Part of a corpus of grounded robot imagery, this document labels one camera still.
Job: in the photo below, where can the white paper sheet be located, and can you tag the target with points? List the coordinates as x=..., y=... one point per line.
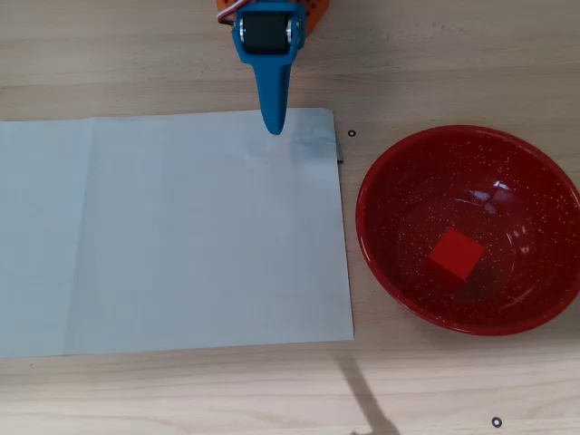
x=181, y=235

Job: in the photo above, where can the red cube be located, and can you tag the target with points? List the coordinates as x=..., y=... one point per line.
x=455, y=258

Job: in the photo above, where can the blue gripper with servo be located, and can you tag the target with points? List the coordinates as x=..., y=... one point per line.
x=266, y=31

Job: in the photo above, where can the red speckled bowl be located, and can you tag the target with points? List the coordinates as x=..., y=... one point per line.
x=408, y=204

